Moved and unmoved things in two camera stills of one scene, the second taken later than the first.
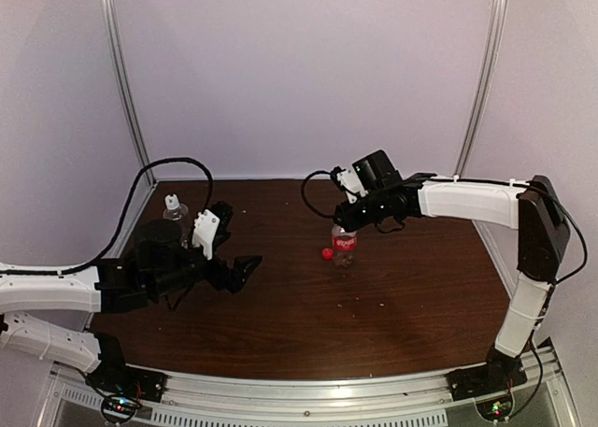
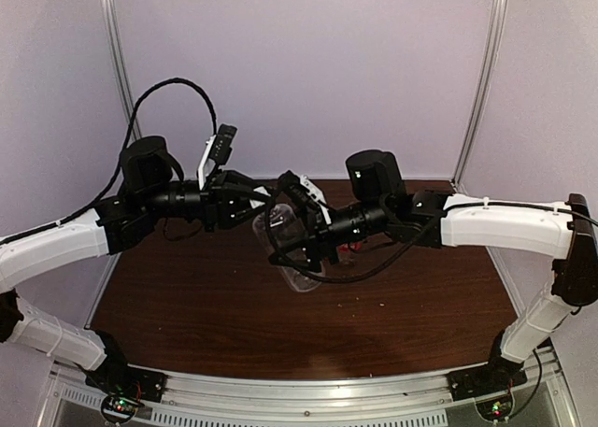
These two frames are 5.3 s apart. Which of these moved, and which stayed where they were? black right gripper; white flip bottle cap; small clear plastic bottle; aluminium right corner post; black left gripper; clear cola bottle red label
Moved: black left gripper; black right gripper; small clear plastic bottle; white flip bottle cap
Stayed: clear cola bottle red label; aluminium right corner post
